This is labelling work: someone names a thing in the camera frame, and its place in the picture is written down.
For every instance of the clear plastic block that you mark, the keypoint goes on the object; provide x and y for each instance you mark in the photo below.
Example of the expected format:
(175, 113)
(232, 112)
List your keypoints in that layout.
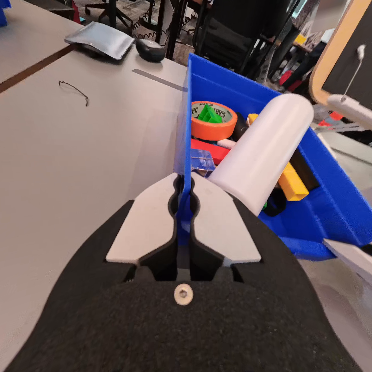
(202, 162)

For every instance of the orange tape roll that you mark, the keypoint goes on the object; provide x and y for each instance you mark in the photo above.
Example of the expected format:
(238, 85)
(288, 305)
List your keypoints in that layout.
(212, 130)

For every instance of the grey tape strip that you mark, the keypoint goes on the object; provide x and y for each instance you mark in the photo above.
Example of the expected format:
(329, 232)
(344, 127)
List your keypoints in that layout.
(157, 79)

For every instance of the red bar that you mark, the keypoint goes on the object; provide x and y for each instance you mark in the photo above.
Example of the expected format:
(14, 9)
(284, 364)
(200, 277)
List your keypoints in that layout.
(209, 149)

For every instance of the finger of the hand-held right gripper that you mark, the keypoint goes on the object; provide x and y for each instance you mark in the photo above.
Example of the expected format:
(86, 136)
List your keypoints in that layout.
(351, 258)

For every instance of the yellow square bar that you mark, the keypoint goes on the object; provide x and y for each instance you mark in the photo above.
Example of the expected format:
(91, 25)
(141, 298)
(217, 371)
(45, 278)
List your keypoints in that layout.
(293, 183)

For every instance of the black computer mouse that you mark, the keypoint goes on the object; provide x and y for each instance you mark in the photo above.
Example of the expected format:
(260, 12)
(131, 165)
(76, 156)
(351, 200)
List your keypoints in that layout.
(149, 51)

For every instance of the black office chair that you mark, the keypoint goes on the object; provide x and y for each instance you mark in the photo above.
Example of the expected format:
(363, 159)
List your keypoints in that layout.
(232, 43)

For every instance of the bright green hollow block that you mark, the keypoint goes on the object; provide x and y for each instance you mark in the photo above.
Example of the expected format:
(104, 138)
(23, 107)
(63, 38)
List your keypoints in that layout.
(210, 114)

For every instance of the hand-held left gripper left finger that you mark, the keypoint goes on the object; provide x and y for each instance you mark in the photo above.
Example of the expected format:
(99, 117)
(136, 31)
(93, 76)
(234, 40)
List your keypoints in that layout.
(142, 229)

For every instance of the black square bar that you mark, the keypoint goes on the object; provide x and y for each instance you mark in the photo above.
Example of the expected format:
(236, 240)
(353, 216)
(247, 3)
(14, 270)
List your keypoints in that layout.
(305, 171)

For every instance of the wood-rimmed dark board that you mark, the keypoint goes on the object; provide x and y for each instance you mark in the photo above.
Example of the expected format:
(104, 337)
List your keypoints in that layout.
(351, 69)

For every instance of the grey pouch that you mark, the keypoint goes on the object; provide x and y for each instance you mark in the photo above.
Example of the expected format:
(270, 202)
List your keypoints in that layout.
(101, 40)

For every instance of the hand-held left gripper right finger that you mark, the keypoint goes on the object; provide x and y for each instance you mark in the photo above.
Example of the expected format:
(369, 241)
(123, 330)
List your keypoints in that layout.
(223, 232)

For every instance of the white cylinder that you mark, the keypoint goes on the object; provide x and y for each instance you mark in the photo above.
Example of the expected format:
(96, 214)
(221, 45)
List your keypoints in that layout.
(261, 151)

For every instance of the small white stick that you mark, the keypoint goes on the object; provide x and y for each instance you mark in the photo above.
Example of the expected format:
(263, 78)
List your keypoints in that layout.
(226, 144)

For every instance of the white desk stand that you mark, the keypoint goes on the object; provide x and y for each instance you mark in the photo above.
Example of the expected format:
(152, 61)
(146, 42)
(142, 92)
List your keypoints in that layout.
(351, 110)

